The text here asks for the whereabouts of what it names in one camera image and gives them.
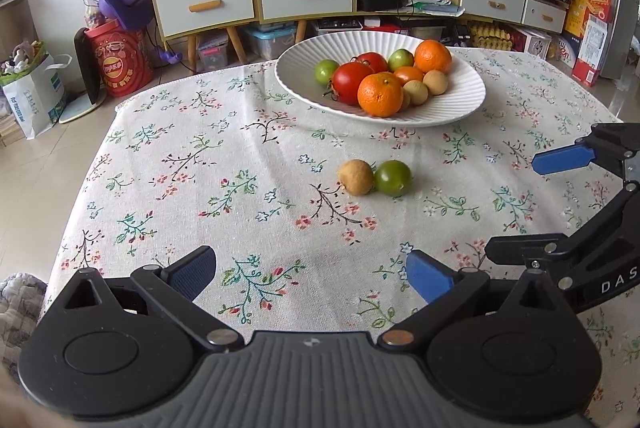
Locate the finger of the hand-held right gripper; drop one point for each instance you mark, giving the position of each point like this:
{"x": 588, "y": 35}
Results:
{"x": 515, "y": 248}
{"x": 560, "y": 159}

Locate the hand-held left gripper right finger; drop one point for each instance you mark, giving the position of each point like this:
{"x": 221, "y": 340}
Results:
{"x": 430, "y": 275}

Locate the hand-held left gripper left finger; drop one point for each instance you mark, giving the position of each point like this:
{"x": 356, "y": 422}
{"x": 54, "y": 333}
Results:
{"x": 192, "y": 270}

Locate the green jujube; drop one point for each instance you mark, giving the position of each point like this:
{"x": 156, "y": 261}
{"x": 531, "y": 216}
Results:
{"x": 393, "y": 178}
{"x": 401, "y": 59}
{"x": 325, "y": 70}

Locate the tan longan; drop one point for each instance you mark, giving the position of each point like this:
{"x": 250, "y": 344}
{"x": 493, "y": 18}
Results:
{"x": 436, "y": 83}
{"x": 356, "y": 178}
{"x": 416, "y": 92}

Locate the white ribbed plate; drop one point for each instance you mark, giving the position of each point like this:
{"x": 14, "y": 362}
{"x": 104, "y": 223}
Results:
{"x": 450, "y": 103}

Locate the orange mandarin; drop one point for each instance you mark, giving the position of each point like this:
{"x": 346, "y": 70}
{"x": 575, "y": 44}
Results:
{"x": 433, "y": 56}
{"x": 380, "y": 95}

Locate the orange cherry tomato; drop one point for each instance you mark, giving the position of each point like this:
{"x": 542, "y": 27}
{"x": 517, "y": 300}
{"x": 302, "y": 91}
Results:
{"x": 410, "y": 74}

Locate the large red tomato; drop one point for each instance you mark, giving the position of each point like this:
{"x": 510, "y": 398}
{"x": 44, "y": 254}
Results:
{"x": 351, "y": 83}

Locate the small red tomato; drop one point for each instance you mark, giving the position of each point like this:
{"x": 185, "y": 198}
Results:
{"x": 372, "y": 60}

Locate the red white carton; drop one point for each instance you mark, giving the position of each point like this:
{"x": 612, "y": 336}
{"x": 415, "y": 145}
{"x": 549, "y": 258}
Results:
{"x": 592, "y": 53}

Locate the floral tablecloth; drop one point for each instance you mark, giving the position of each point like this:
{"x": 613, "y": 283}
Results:
{"x": 200, "y": 158}

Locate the white patterned box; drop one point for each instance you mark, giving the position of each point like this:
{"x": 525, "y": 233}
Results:
{"x": 532, "y": 44}

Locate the yellow egg tray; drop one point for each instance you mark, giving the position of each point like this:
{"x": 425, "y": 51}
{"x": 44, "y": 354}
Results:
{"x": 492, "y": 33}

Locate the orange printed carton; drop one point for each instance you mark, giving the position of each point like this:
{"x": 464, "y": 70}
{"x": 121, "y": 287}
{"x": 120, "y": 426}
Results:
{"x": 585, "y": 3}

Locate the grey checkered blanket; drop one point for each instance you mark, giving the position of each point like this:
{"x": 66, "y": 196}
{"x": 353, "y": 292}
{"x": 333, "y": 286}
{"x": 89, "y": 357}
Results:
{"x": 17, "y": 303}

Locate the red bucket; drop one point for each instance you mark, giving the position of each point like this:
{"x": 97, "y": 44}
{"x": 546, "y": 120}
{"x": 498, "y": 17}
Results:
{"x": 117, "y": 68}

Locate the clear plastic storage box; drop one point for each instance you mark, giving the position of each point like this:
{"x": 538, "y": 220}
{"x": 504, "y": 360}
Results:
{"x": 212, "y": 53}

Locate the white paper bag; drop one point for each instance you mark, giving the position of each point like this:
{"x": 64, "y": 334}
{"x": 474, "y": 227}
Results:
{"x": 35, "y": 98}

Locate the black panel with white base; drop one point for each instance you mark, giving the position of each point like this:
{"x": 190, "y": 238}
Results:
{"x": 85, "y": 58}

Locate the blue-lidded storage box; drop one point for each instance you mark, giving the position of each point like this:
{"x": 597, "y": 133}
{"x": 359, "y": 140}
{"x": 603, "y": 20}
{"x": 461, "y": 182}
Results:
{"x": 265, "y": 43}

